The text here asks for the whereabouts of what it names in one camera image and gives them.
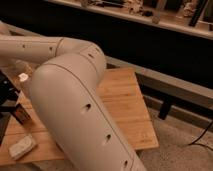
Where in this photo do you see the white ceramic cup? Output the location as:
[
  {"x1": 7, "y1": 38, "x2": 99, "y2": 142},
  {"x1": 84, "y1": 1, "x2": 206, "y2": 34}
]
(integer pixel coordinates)
[{"x1": 12, "y1": 60, "x2": 34, "y2": 82}]

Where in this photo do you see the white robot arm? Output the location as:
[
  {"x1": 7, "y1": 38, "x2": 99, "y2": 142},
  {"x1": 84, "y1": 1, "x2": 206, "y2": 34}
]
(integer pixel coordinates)
[{"x1": 0, "y1": 21, "x2": 147, "y2": 171}]

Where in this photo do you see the brown black eraser block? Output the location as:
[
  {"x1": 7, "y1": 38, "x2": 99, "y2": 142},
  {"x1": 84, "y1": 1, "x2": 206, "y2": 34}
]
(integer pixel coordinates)
[{"x1": 13, "y1": 103, "x2": 31, "y2": 124}]

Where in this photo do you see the long wooden bench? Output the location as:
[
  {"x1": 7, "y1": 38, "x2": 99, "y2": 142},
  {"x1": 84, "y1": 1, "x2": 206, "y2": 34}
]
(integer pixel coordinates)
[{"x1": 0, "y1": 21, "x2": 213, "y2": 121}]

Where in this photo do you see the black equipment at left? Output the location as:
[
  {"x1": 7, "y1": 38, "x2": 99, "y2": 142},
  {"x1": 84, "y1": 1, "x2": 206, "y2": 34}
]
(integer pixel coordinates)
[{"x1": 0, "y1": 70, "x2": 19, "y2": 145}]

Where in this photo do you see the wooden table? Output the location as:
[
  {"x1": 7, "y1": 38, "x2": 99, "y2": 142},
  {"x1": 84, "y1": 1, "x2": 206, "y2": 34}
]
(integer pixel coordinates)
[{"x1": 0, "y1": 68, "x2": 159, "y2": 166}]

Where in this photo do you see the white sponge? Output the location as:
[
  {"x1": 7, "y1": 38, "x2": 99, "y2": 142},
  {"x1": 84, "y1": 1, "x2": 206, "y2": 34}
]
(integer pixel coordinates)
[{"x1": 9, "y1": 134, "x2": 37, "y2": 160}]

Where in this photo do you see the black cable on floor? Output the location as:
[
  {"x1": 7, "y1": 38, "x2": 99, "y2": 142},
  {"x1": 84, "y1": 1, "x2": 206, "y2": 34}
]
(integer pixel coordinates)
[{"x1": 187, "y1": 120, "x2": 213, "y2": 147}]

